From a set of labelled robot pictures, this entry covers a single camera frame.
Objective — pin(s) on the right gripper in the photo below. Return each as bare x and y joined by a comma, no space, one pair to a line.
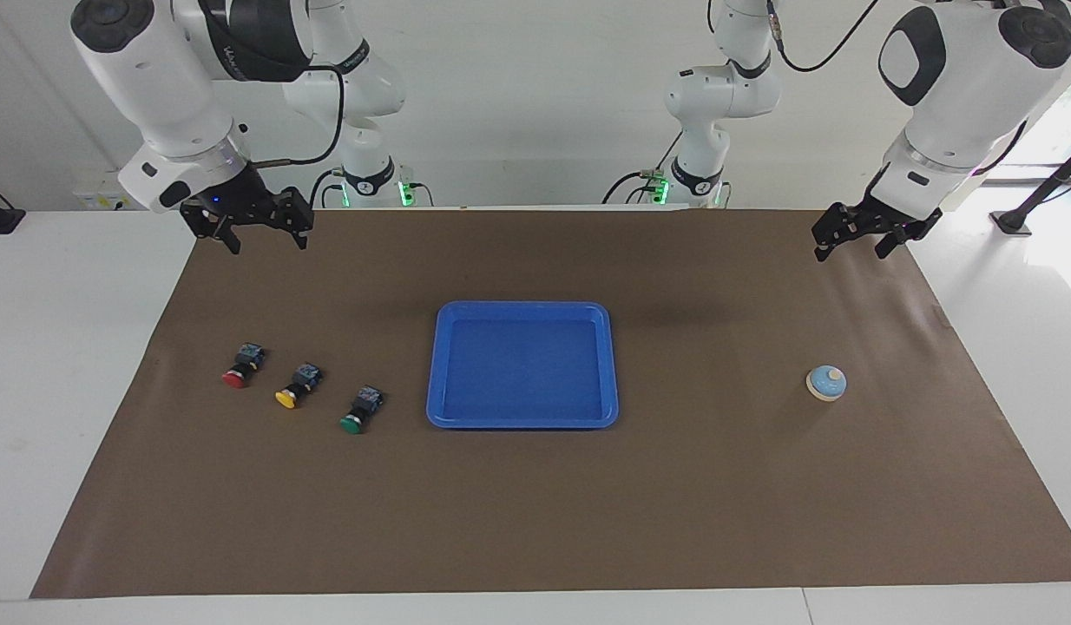
232,195

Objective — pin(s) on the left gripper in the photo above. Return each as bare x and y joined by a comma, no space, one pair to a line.
879,201

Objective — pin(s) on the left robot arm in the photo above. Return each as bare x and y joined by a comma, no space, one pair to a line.
961,69

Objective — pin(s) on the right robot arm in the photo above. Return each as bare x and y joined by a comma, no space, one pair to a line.
154,78

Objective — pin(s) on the blue and white bell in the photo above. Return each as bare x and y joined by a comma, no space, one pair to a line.
826,383

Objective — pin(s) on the blue plastic tray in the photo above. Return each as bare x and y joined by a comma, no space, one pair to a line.
522,365

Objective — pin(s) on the red push button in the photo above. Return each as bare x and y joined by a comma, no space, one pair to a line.
242,365

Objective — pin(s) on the white power strip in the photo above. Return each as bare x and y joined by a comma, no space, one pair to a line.
101,198

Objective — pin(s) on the yellow push button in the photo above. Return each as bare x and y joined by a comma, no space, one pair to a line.
298,386

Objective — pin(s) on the green push button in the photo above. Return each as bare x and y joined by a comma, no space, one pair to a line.
360,410

